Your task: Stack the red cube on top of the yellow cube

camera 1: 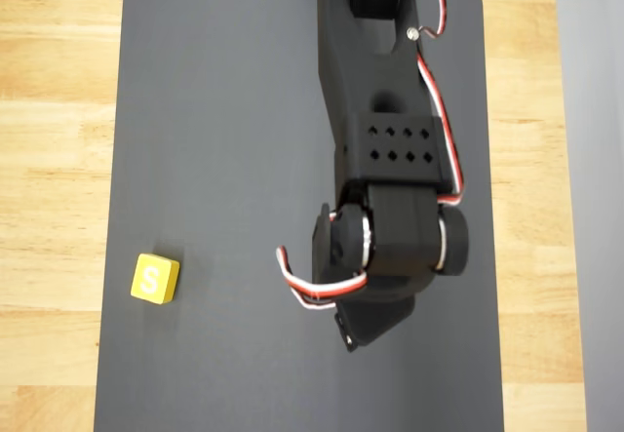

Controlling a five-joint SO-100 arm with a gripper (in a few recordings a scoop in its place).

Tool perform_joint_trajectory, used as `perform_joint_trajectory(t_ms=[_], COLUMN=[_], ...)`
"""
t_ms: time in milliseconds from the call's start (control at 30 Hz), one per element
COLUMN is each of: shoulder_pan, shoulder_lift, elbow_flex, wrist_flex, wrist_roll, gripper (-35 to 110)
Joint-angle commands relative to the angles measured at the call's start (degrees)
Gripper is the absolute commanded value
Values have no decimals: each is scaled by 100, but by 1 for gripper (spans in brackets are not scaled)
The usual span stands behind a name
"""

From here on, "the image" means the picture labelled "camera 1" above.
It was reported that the red white black forearm wire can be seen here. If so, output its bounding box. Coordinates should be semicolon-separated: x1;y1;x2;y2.
416;0;464;207

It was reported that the yellow letter block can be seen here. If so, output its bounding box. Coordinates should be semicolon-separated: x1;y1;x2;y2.
130;253;181;305

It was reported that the dark grey mat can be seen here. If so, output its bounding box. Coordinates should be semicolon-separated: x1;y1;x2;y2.
93;0;506;432

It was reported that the red white black wrist wire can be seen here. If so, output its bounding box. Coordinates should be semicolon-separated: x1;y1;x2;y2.
275;245;370;310

